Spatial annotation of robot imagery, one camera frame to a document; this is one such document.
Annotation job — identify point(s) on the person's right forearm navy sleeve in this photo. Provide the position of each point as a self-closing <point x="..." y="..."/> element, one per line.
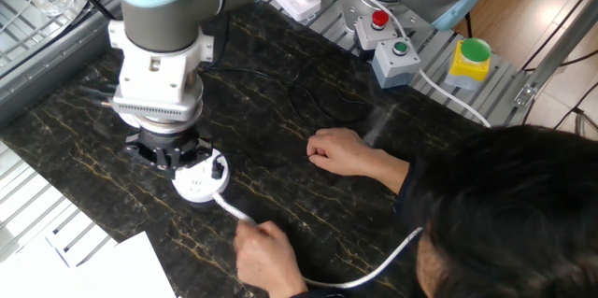
<point x="392" y="172"/>

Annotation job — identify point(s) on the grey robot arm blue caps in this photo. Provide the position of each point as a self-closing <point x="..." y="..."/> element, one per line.
<point x="163" y="22"/>

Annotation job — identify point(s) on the person's left forearm navy sleeve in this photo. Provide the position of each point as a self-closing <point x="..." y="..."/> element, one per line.
<point x="327" y="295"/>

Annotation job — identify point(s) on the yellow box green mushroom button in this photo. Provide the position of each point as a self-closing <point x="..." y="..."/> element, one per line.
<point x="467" y="66"/>

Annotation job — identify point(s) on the person's left hand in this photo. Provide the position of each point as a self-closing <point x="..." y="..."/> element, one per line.
<point x="266" y="260"/>

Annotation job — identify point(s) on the round white power socket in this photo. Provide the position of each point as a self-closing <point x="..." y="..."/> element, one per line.
<point x="196" y="186"/>

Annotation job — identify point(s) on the grey box red button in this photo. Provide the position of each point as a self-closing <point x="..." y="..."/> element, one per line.
<point x="374" y="36"/>

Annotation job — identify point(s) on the person's head black hair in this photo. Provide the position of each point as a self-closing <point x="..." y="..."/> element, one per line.
<point x="504" y="218"/>

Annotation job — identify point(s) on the person's right hand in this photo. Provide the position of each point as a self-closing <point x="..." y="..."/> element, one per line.
<point x="343" y="153"/>

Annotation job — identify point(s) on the grey box green button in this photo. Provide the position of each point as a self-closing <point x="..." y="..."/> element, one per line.
<point x="394" y="69"/>

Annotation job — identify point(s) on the aluminium frame beam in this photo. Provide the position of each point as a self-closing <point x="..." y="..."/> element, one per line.
<point x="560" y="41"/>

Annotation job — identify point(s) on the white paper sheet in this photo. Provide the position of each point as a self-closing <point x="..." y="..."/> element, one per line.
<point x="131" y="270"/>
<point x="32" y="274"/>

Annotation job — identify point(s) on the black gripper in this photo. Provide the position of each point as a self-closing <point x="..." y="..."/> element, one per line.
<point x="166" y="143"/>

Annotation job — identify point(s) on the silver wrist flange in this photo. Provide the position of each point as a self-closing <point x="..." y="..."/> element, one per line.
<point x="163" y="126"/>

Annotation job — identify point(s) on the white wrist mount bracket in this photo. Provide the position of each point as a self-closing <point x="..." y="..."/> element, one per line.
<point x="154" y="78"/>

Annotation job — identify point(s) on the grey metal table rail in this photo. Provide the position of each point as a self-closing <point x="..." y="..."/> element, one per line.
<point x="46" y="69"/>

